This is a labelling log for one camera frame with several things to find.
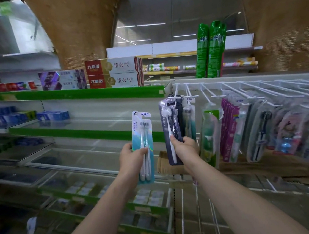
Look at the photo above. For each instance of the woven brown column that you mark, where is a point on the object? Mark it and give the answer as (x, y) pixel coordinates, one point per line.
(78, 28)
(282, 17)

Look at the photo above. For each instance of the person's right forearm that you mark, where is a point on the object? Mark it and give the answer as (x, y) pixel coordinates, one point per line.
(244, 207)

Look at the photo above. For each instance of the blue green product box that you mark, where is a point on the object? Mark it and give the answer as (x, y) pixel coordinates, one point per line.
(8, 119)

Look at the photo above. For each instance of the person's left forearm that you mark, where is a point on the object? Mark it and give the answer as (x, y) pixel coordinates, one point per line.
(98, 221)

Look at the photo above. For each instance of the white shelf unit yellow strips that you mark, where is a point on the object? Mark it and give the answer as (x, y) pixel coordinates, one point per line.
(165, 47)

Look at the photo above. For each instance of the white purple toothpaste box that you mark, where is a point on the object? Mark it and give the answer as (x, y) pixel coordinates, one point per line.
(66, 85)
(63, 74)

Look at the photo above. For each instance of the green spray can red side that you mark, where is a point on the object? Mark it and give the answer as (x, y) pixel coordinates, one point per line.
(222, 67)

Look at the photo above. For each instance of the row of colourful wrap rolls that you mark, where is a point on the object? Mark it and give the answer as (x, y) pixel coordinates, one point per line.
(238, 64)

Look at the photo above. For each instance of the teal twin toothbrush pack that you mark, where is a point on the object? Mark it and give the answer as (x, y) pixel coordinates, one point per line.
(189, 118)
(142, 127)

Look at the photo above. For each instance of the person's right hand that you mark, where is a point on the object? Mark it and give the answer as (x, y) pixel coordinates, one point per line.
(188, 153)

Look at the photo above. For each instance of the brown cardboard tray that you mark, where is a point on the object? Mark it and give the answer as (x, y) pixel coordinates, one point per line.
(267, 165)

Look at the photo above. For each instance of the green label toothbrush pack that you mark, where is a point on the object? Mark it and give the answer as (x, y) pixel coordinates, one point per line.
(209, 132)

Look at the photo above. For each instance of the white toothpaste box red print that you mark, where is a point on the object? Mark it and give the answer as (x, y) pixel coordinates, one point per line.
(5, 87)

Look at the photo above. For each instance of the pink label toothbrush pack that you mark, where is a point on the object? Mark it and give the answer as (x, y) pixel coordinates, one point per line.
(235, 125)
(222, 120)

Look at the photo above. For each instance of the kids toothbrush pack blue toy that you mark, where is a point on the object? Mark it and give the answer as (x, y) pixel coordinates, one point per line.
(286, 131)

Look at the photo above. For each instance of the tall green spray can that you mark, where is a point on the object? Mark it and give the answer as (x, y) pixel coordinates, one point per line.
(202, 50)
(216, 49)

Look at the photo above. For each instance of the person's left hand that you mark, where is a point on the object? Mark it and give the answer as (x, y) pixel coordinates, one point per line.
(131, 162)

